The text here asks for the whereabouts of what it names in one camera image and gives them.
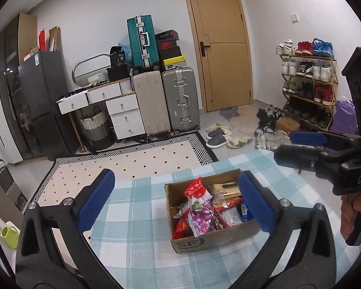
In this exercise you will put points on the blue cookie packet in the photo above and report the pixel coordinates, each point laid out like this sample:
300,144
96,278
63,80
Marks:
245,212

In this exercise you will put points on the green watering can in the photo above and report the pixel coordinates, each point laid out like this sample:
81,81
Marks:
10,235

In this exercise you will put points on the beige green slipper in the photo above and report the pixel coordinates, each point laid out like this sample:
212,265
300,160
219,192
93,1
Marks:
239,142

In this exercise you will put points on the brown carton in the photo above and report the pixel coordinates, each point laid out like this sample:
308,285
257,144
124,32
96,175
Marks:
288,125

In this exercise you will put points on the white red snack packet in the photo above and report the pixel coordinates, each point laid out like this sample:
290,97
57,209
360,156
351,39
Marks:
195,191

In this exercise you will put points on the purple snack packet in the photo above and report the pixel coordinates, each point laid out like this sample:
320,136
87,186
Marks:
203,219

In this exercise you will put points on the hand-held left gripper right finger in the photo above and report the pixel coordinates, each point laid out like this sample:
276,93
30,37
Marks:
257,201

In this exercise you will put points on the black printed box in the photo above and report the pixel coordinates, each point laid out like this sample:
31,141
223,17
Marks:
118,56

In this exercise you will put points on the beige floor mat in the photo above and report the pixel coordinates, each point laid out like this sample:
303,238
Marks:
245,122

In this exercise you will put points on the large printed cardboard box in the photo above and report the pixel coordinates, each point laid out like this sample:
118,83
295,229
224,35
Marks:
213,240

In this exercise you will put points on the pile of sneakers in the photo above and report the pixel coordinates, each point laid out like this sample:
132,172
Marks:
273,135

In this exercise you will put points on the red black shoe box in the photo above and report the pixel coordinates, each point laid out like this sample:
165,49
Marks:
168,45

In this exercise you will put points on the wooden shoe rack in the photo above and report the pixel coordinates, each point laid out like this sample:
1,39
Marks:
334,78

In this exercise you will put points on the person's right hand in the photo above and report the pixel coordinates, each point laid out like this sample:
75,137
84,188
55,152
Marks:
347,216

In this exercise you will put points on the black bag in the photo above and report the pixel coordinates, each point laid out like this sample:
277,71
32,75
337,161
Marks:
118,73

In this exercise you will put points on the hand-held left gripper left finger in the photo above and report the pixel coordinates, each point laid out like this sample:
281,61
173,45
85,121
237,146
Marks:
97,198

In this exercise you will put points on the woven laundry basket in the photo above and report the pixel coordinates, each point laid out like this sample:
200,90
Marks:
95,128

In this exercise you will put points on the dark grey refrigerator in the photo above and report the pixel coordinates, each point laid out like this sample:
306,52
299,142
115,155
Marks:
45,102

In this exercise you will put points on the grey floor mat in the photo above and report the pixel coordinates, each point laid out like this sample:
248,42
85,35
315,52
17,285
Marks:
228,112

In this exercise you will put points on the white orange chips bag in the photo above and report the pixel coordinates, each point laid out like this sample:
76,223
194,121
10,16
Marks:
225,206

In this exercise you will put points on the silver suitcase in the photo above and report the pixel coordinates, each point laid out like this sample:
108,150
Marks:
180,99

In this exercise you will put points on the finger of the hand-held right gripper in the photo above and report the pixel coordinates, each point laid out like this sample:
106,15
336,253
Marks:
297,156
306,138

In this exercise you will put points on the beige suitcase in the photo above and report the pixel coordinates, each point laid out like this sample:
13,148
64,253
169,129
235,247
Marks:
150,102

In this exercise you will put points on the yellow black shoe box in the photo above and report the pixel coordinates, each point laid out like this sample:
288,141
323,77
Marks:
174,63

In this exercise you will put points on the rows of assorted shoes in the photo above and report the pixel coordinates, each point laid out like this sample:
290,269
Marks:
306,69

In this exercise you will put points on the red paper bag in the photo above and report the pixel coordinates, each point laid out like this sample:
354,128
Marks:
42,40

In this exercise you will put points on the purple bag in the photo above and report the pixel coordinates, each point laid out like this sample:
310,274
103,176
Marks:
346,117

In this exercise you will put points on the beige cracker packet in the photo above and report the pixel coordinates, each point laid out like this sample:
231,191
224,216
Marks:
224,189

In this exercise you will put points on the yellow wooden door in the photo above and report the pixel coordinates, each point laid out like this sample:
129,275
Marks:
222,75

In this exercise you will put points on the small cardboard box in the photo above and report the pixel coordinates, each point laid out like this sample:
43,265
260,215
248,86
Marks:
31,54

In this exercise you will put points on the red triangular snack packet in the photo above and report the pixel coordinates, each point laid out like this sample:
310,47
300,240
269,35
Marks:
182,227

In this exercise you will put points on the white light switch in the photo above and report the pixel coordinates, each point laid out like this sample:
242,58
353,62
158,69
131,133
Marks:
294,17

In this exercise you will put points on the flat brown cardboard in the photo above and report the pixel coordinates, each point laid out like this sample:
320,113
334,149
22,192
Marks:
54,39

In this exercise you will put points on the blue plastic bag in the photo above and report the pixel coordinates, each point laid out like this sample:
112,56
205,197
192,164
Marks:
127,49

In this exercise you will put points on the teal suitcase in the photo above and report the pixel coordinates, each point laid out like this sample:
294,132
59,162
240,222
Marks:
137,45

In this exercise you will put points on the dark glass cabinet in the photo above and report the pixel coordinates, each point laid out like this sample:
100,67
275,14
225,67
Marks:
9,96

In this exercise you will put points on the grey slipper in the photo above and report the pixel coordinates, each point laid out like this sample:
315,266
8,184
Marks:
218,142
215,133

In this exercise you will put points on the black white patterned rug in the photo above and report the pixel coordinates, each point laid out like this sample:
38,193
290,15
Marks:
123,162

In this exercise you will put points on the white dresser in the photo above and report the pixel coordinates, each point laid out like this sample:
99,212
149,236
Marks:
121,120

